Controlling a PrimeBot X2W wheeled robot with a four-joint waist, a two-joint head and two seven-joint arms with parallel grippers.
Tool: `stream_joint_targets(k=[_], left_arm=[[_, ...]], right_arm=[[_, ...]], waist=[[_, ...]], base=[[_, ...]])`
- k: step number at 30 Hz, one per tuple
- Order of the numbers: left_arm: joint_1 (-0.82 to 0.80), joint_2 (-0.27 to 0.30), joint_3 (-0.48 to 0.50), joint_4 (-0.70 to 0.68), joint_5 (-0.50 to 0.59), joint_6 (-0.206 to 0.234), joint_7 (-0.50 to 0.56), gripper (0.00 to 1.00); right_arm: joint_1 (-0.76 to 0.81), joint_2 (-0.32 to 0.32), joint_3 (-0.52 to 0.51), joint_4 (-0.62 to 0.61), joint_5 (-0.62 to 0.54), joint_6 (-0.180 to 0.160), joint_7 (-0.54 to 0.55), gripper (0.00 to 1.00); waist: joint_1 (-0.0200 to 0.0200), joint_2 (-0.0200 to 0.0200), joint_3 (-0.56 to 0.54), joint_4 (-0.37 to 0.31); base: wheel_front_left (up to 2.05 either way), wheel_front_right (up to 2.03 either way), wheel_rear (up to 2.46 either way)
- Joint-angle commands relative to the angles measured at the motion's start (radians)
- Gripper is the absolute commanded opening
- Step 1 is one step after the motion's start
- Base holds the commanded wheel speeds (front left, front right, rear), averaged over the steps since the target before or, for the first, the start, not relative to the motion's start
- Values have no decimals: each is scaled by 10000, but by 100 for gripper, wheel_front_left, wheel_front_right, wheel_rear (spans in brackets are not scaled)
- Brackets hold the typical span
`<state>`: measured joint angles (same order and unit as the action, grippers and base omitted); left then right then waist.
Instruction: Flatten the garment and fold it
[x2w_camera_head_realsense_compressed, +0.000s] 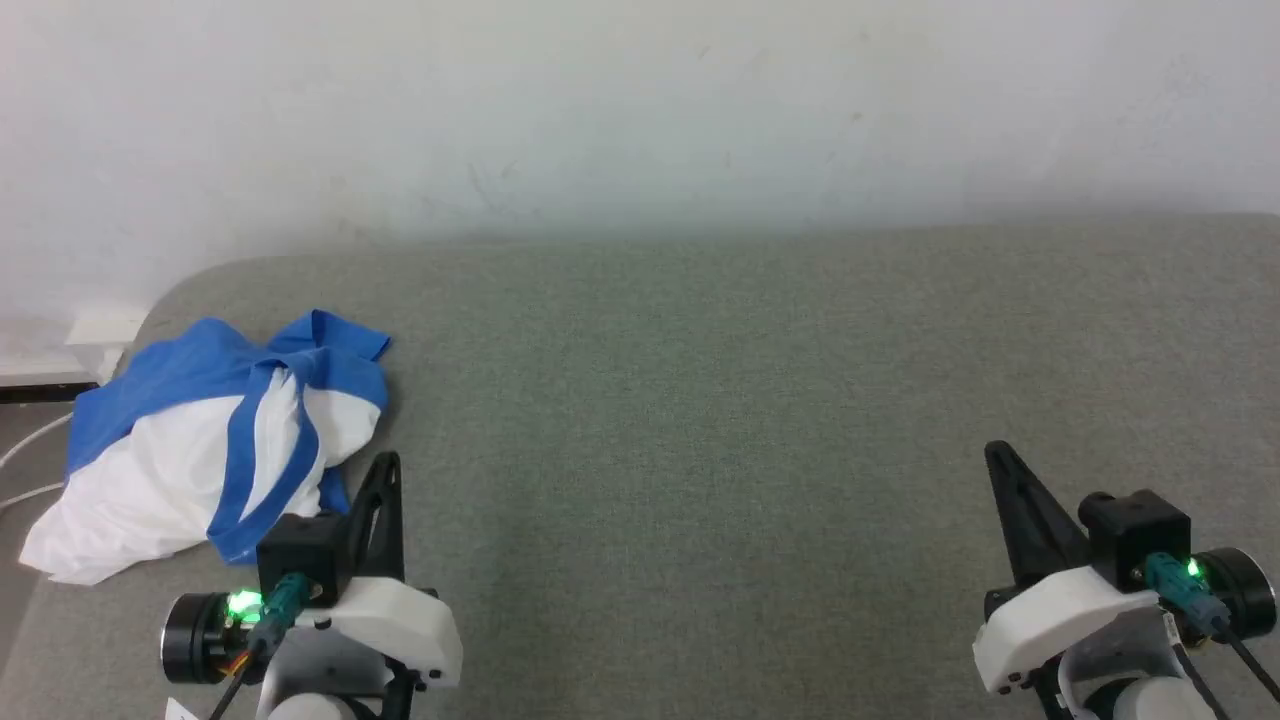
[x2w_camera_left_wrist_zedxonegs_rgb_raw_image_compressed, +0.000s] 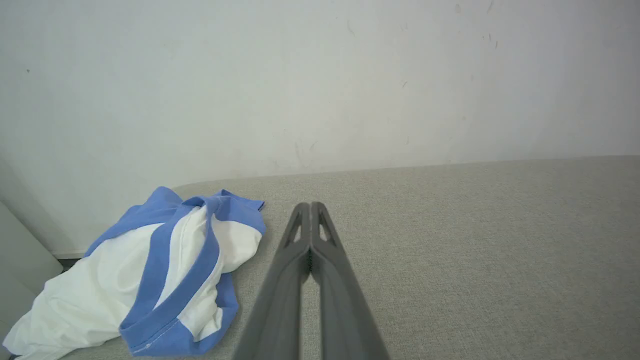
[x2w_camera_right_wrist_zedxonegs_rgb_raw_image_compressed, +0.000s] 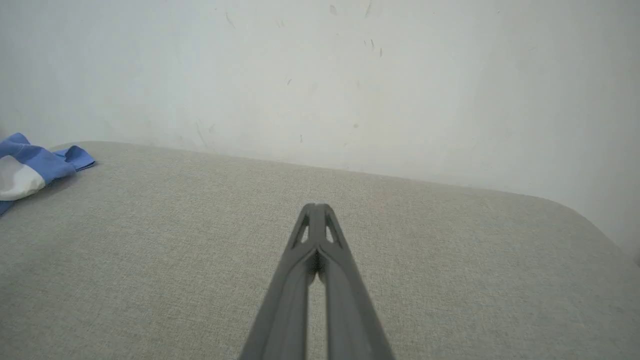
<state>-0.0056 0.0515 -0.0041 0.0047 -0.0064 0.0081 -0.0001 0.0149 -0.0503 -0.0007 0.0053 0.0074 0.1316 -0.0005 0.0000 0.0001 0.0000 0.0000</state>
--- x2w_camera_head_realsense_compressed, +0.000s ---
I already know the right black cable, teal plug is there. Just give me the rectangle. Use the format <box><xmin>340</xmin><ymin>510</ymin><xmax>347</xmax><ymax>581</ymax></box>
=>
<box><xmin>1143</xmin><ymin>553</ymin><xmax>1280</xmax><ymax>720</ymax></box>

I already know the left black cable, teal plug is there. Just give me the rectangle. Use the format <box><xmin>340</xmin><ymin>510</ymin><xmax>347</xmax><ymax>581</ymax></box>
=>
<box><xmin>208</xmin><ymin>572</ymin><xmax>313</xmax><ymax>720</ymax></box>

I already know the black baseboard strip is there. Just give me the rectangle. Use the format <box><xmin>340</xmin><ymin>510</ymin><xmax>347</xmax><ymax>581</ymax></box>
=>
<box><xmin>0</xmin><ymin>380</ymin><xmax>101</xmax><ymax>404</ymax></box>

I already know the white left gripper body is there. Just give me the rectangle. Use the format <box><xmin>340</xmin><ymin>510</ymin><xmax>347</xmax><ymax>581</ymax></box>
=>
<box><xmin>162</xmin><ymin>578</ymin><xmax>463</xmax><ymax>691</ymax></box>

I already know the grey-green fabric sofa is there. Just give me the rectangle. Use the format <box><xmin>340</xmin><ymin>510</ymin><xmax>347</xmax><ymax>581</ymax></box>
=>
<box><xmin>0</xmin><ymin>213</ymin><xmax>1280</xmax><ymax>720</ymax></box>

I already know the blue and white shirt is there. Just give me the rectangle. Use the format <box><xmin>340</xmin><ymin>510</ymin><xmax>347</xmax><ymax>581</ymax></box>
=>
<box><xmin>20</xmin><ymin>308</ymin><xmax>393</xmax><ymax>586</ymax></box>

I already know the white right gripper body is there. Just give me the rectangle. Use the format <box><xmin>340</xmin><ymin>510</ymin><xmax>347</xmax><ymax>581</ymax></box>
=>
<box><xmin>975</xmin><ymin>548</ymin><xmax>1278</xmax><ymax>693</ymax></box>

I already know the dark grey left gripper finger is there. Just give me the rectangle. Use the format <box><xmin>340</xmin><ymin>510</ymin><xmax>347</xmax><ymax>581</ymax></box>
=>
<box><xmin>343</xmin><ymin>452</ymin><xmax>389</xmax><ymax>579</ymax></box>
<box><xmin>360</xmin><ymin>452</ymin><xmax>405</xmax><ymax>581</ymax></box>

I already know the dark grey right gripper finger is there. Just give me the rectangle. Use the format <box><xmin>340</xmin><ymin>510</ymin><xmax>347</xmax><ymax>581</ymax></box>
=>
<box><xmin>985</xmin><ymin>440</ymin><xmax>1036</xmax><ymax>588</ymax></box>
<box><xmin>995</xmin><ymin>440</ymin><xmax>1089</xmax><ymax>581</ymax></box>

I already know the black cable, teal plug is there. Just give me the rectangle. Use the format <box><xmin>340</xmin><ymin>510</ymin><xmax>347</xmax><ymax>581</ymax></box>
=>
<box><xmin>1143</xmin><ymin>553</ymin><xmax>1280</xmax><ymax>720</ymax></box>
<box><xmin>208</xmin><ymin>572</ymin><xmax>313</xmax><ymax>720</ymax></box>

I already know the thin white floor cable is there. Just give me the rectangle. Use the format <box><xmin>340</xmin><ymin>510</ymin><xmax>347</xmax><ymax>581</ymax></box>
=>
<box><xmin>0</xmin><ymin>408</ymin><xmax>77</xmax><ymax>513</ymax></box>

